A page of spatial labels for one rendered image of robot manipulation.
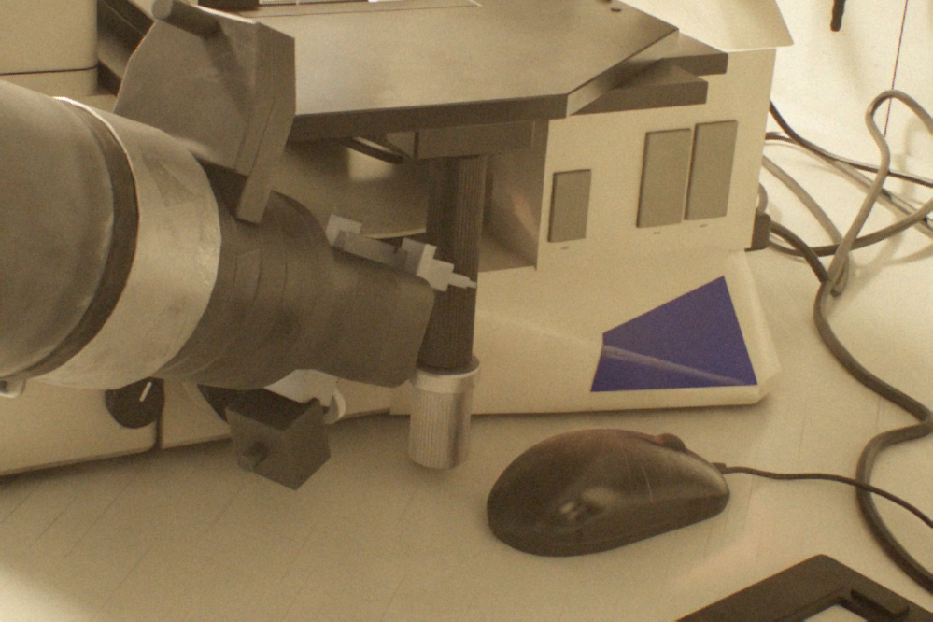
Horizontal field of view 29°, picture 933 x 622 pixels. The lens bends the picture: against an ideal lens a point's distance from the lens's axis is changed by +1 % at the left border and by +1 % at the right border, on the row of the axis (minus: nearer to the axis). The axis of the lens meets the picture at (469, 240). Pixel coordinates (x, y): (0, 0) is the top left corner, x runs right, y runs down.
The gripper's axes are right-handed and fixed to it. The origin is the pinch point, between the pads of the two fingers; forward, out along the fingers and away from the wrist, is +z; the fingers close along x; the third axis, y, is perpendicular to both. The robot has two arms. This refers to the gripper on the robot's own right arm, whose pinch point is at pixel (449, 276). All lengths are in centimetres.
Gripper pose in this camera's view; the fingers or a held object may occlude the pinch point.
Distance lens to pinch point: 78.2
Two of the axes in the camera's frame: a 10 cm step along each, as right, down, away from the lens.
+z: 5.0, 1.6, 8.5
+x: 8.1, 2.6, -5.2
